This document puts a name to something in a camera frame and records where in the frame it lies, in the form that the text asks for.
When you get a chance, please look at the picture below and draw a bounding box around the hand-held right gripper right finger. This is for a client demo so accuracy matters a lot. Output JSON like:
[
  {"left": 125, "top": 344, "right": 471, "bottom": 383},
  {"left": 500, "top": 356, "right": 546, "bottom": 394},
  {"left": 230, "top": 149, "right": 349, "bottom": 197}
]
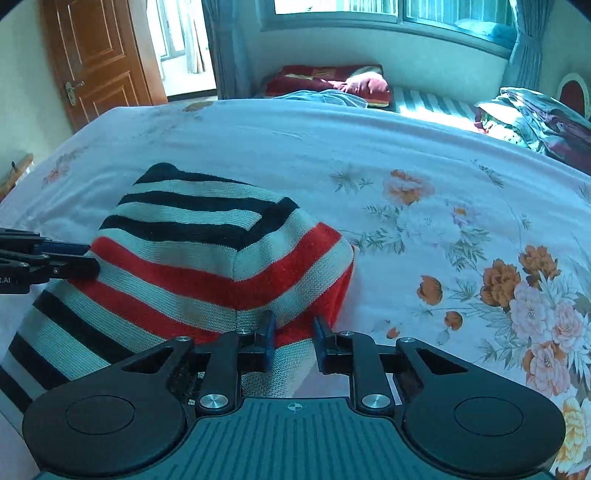
[{"left": 313, "top": 316, "right": 469, "bottom": 414}]

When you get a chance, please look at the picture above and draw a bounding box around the red and white headboard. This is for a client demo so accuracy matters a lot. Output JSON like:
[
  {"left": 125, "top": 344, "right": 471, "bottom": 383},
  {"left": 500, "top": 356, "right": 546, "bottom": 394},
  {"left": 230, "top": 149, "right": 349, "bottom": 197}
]
[{"left": 556, "top": 71, "right": 591, "bottom": 118}]

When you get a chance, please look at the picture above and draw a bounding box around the light blue cloth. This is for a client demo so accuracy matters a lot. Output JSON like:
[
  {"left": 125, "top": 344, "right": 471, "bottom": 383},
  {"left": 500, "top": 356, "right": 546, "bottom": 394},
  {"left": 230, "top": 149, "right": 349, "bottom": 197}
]
[{"left": 272, "top": 89, "right": 370, "bottom": 110}]

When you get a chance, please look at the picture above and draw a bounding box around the striped knit sweater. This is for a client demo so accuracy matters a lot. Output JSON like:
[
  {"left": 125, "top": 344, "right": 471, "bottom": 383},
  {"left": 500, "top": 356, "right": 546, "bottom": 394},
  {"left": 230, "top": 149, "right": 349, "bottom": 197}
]
[{"left": 0, "top": 162, "right": 355, "bottom": 416}]

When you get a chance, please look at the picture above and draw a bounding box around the bedroom window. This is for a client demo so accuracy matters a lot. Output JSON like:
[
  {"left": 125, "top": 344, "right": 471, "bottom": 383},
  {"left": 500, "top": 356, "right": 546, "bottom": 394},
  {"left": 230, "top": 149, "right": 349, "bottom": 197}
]
[{"left": 259, "top": 0, "right": 518, "bottom": 58}]

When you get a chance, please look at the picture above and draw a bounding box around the brown wooden door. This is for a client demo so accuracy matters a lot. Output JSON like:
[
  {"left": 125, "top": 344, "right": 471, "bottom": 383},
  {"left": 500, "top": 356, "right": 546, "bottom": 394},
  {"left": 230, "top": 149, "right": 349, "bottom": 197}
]
[{"left": 39, "top": 0, "right": 169, "bottom": 134}]

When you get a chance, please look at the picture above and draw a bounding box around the wooden furniture piece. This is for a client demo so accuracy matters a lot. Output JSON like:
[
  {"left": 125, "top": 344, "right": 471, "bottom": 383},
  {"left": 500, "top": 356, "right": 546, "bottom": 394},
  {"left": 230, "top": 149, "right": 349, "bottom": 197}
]
[{"left": 0, "top": 154, "right": 35, "bottom": 201}]

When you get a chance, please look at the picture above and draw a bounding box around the blue curtain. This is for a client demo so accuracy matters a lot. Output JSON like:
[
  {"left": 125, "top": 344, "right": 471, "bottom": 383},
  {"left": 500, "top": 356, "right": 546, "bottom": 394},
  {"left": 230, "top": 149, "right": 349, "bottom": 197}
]
[
  {"left": 201, "top": 0, "right": 266, "bottom": 100},
  {"left": 503, "top": 0, "right": 546, "bottom": 90}
]

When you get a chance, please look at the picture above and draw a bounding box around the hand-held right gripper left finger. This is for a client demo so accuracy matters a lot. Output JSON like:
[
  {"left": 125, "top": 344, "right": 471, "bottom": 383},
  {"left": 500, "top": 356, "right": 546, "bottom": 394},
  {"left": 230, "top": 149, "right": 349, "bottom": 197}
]
[{"left": 121, "top": 310, "right": 278, "bottom": 416}]

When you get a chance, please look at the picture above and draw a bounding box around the dark red pillow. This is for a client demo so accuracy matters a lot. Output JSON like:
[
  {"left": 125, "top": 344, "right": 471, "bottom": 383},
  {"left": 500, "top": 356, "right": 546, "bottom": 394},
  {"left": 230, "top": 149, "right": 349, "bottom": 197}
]
[{"left": 330, "top": 76, "right": 393, "bottom": 109}]

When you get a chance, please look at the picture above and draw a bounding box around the stack of folded bedding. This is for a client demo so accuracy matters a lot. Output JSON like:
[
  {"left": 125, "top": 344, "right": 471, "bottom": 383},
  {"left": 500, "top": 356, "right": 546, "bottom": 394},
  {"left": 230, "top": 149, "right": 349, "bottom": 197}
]
[{"left": 473, "top": 87, "right": 591, "bottom": 176}]

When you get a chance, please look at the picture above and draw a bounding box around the floral bed sheet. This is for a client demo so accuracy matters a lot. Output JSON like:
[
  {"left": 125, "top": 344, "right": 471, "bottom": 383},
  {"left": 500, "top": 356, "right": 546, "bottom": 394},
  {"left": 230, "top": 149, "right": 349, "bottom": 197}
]
[{"left": 0, "top": 98, "right": 591, "bottom": 480}]

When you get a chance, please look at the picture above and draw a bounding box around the dark red folded blanket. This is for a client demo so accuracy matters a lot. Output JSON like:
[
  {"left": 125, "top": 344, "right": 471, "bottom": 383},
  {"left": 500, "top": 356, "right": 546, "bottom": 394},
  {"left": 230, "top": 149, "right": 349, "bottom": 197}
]
[{"left": 265, "top": 65, "right": 384, "bottom": 95}]

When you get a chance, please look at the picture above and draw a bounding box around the striped mattress pad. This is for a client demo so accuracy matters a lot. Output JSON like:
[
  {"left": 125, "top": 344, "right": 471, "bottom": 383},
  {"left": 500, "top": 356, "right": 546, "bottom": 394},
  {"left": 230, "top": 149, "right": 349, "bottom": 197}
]
[{"left": 392, "top": 85, "right": 490, "bottom": 134}]

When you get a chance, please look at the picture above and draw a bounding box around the balcony window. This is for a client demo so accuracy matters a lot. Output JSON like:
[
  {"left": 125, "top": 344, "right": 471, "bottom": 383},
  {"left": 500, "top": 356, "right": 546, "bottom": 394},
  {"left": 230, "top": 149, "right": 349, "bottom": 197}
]
[{"left": 154, "top": 0, "right": 218, "bottom": 97}]

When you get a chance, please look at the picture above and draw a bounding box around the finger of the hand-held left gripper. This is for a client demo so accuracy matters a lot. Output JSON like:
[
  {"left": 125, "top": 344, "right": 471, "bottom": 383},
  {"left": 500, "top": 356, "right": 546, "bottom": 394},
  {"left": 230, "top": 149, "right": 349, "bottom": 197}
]
[
  {"left": 0, "top": 256, "right": 101, "bottom": 280},
  {"left": 0, "top": 228, "right": 90, "bottom": 256}
]

